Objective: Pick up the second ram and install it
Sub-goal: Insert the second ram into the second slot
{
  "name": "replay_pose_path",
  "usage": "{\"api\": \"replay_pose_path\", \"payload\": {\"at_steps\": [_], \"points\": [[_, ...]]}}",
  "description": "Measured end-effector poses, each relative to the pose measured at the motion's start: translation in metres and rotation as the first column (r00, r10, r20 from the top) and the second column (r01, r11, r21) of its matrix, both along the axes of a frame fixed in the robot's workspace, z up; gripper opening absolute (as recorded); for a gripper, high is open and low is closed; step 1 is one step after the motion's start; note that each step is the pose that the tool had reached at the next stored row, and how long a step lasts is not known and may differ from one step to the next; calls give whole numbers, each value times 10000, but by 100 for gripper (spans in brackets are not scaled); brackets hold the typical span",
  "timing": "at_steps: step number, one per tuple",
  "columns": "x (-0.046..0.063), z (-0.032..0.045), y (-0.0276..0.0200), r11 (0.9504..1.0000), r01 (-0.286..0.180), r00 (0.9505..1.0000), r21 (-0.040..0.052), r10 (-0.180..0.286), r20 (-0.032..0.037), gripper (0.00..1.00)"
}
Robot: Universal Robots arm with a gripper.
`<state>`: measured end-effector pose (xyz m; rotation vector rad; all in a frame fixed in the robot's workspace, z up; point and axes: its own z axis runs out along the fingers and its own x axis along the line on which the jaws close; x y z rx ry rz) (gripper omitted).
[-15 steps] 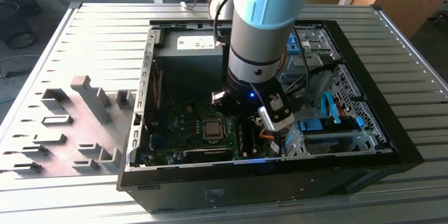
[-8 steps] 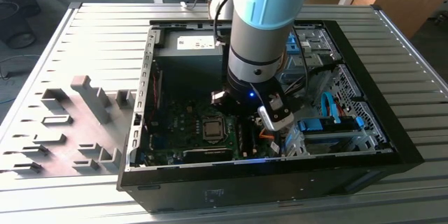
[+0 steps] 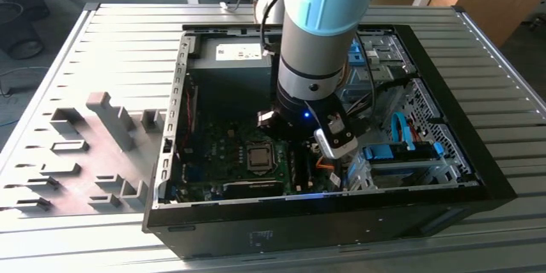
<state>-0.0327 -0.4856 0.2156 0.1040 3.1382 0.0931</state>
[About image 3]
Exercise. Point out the black chair base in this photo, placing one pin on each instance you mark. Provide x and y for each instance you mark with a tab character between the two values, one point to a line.
536	22

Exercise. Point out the blue disk carrier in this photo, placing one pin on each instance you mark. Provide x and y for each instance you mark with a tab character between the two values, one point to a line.
355	59
380	153
355	177

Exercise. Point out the CPU socket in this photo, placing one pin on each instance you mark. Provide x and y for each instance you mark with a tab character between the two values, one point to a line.
261	171

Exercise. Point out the white power supply label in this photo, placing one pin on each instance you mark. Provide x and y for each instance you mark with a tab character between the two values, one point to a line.
239	51

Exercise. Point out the grey power supply unit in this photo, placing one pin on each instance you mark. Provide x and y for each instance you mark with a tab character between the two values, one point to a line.
230	87

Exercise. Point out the grey parts rack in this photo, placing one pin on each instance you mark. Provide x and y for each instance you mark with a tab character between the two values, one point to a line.
107	170

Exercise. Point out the black disk drive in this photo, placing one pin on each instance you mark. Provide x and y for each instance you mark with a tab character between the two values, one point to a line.
418	154

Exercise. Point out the black graphics card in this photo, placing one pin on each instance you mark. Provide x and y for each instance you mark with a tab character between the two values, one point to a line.
251	190

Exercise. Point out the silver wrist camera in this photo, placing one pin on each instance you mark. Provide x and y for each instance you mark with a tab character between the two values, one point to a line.
325	145

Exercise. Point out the black PC case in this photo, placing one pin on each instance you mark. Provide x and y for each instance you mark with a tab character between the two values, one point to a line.
298	231

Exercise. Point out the black camera bracket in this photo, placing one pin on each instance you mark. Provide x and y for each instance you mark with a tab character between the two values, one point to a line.
329	106

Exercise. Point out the green motherboard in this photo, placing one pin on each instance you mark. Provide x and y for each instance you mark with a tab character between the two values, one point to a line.
222	158

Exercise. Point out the white board connector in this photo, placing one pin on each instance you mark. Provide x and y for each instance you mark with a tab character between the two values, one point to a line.
315	148

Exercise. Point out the silver CPU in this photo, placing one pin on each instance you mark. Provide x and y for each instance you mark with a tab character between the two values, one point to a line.
261	157

